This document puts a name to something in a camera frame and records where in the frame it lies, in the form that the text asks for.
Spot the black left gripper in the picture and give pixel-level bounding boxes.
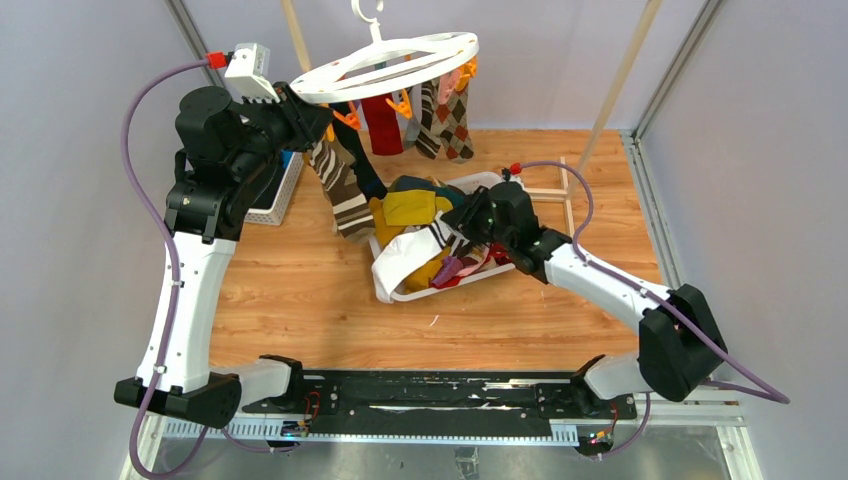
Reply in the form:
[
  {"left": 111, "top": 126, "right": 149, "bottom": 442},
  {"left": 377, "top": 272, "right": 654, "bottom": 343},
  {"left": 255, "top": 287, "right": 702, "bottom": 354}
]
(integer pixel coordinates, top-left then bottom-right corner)
[{"left": 229, "top": 80, "right": 334, "bottom": 182}]

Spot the brown white striped sock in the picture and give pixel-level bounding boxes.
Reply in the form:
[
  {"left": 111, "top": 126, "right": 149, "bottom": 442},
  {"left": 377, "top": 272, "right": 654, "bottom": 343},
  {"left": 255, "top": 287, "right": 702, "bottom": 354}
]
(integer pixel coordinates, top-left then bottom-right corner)
[{"left": 308, "top": 140, "right": 375, "bottom": 244}]

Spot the white round clip hanger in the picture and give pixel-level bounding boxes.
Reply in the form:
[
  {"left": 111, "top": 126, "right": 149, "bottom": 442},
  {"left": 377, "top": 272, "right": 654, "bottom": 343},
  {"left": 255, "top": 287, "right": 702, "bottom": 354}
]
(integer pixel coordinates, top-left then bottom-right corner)
[{"left": 292, "top": 1, "right": 479, "bottom": 104}]

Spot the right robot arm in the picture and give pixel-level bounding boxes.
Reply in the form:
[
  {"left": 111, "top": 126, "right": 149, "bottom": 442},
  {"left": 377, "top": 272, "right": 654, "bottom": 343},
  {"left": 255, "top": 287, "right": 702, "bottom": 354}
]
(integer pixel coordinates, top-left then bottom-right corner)
[{"left": 439, "top": 182, "right": 727, "bottom": 417}]

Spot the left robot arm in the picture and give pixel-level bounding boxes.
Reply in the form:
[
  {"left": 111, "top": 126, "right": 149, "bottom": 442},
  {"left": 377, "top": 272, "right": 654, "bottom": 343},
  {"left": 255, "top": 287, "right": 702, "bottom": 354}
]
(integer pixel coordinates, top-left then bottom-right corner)
[{"left": 113, "top": 82, "right": 332, "bottom": 428}]

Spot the white sock basket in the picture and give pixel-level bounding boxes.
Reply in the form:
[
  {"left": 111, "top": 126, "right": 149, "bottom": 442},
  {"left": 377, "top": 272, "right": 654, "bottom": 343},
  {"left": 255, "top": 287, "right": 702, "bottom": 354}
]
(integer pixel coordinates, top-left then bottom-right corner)
[{"left": 369, "top": 172, "right": 515, "bottom": 303}]

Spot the red sock in basket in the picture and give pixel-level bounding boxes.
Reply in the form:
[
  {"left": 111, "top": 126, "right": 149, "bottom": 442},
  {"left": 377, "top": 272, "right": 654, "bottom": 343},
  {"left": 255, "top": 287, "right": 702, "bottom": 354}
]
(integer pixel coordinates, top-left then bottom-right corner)
[{"left": 436, "top": 245, "right": 511, "bottom": 289}]

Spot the purple sock in basket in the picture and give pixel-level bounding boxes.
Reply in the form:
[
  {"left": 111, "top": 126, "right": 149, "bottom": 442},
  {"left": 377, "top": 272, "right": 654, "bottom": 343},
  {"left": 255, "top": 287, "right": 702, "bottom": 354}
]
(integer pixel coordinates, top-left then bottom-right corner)
[{"left": 430, "top": 256, "right": 464, "bottom": 288}]

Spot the mustard yellow sock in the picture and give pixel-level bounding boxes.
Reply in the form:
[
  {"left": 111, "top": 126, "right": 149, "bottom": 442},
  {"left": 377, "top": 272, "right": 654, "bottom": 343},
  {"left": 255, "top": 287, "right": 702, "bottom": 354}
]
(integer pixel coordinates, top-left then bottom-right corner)
[{"left": 368, "top": 190, "right": 454, "bottom": 248}]

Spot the small white perforated basket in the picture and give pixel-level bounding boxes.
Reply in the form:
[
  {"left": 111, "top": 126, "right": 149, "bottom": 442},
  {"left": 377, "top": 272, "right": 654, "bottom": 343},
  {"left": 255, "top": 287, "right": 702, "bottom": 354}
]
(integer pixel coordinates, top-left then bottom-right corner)
[{"left": 246, "top": 151, "right": 304, "bottom": 226}]

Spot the argyle brown hanging sock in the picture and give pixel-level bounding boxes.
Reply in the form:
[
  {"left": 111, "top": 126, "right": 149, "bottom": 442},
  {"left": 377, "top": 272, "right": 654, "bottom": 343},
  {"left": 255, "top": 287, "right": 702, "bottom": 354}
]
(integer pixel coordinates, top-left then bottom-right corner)
[{"left": 435, "top": 70, "right": 474, "bottom": 163}]

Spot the red hanging sock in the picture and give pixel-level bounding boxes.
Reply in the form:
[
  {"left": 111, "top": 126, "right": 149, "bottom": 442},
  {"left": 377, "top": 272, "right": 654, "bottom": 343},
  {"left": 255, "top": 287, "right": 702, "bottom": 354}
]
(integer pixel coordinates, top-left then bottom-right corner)
[{"left": 361, "top": 94, "right": 404, "bottom": 156}]

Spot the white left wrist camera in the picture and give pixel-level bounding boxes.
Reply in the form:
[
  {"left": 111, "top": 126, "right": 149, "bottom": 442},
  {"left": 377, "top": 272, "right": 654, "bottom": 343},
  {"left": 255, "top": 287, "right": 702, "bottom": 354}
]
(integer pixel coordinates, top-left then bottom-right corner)
[{"left": 224, "top": 43, "right": 280, "bottom": 104}]

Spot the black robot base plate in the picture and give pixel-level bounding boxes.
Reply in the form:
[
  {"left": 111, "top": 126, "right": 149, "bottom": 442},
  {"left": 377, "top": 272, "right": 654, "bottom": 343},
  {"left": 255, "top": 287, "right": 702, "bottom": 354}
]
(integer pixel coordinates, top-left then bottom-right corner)
[{"left": 243, "top": 369, "right": 637, "bottom": 441}]

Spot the wooden hanger stand frame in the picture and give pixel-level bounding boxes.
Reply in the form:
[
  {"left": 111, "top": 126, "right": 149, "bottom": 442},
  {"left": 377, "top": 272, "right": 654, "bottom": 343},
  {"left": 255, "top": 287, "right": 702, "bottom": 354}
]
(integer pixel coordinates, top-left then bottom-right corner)
[{"left": 281, "top": 0, "right": 670, "bottom": 241}]

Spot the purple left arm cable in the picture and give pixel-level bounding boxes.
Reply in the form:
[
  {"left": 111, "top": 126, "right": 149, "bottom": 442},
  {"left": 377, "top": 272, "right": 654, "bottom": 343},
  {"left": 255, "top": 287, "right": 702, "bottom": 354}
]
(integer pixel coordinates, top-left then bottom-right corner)
[{"left": 119, "top": 58, "right": 293, "bottom": 480}]

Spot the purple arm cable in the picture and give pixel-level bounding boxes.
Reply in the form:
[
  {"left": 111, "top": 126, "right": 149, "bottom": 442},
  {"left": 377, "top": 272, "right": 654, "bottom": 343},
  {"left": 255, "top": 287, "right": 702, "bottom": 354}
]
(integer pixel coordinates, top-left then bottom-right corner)
[
  {"left": 516, "top": 160, "right": 791, "bottom": 460},
  {"left": 119, "top": 58, "right": 293, "bottom": 480}
]

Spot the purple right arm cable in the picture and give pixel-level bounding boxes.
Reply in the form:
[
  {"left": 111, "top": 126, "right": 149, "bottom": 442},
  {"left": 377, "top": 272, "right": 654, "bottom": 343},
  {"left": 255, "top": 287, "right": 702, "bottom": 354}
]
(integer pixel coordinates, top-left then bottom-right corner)
[{"left": 516, "top": 160, "right": 791, "bottom": 460}]

